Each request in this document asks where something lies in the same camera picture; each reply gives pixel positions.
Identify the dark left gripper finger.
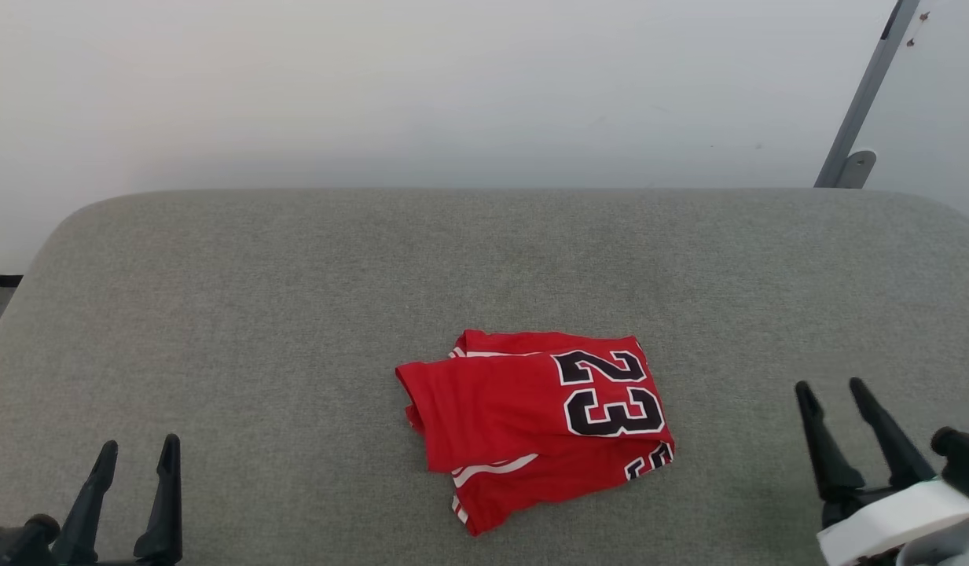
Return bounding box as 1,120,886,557
52,439,120,566
134,433,184,565

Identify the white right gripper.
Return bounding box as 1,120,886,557
794,377,969,566

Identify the red basketball jersey number 23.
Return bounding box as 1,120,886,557
395,329,676,538

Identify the grey metal post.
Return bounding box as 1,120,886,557
813,0,923,190

